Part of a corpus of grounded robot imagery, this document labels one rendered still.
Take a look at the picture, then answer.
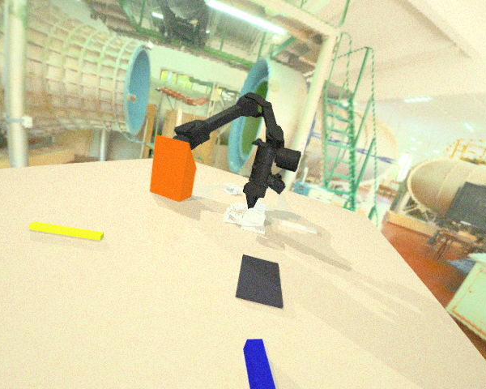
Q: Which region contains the yellow flat bar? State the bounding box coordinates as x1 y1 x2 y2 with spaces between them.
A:
29 222 104 240

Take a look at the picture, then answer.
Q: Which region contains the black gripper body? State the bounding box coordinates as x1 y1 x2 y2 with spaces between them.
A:
243 161 272 198

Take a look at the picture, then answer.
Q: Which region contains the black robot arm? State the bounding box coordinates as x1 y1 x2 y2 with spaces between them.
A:
173 92 302 195

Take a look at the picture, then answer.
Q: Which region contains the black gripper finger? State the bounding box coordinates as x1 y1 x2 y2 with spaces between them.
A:
245 194 259 210

